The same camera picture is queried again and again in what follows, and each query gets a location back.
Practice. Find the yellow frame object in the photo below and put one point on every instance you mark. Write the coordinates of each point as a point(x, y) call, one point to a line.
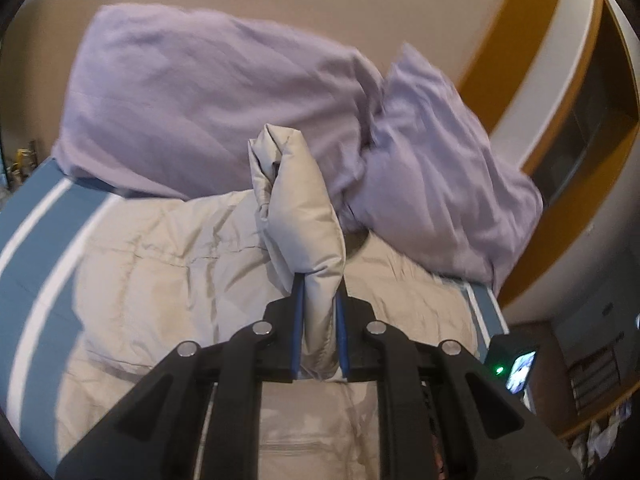
point(22, 160)

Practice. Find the large purple pillow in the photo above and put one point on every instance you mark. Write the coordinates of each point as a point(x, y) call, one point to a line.
point(200, 95)

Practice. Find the wooden door frame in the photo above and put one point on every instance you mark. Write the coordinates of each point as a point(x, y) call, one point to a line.
point(520, 25)

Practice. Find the blue white striped bed sheet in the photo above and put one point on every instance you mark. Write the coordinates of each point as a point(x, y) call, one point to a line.
point(55, 240)

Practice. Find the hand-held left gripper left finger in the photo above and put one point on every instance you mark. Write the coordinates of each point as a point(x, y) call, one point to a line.
point(298, 320)

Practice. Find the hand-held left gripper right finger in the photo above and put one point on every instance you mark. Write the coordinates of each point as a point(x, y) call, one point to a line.
point(342, 330)

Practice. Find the small purple pillow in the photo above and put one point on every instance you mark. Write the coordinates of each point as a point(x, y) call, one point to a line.
point(440, 170)

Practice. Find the beige puffer jacket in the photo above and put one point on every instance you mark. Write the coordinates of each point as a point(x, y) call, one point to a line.
point(305, 230)

